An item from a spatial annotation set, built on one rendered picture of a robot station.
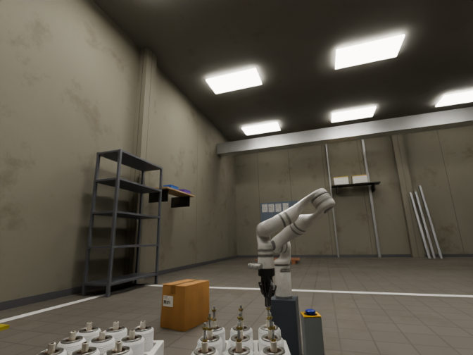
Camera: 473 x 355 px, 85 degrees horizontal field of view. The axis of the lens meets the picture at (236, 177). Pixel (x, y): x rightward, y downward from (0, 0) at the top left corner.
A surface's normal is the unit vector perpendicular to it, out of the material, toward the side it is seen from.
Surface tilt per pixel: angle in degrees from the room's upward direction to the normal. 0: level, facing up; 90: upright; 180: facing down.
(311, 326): 90
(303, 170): 90
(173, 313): 89
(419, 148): 90
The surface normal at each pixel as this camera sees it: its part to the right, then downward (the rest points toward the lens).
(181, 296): -0.54, -0.18
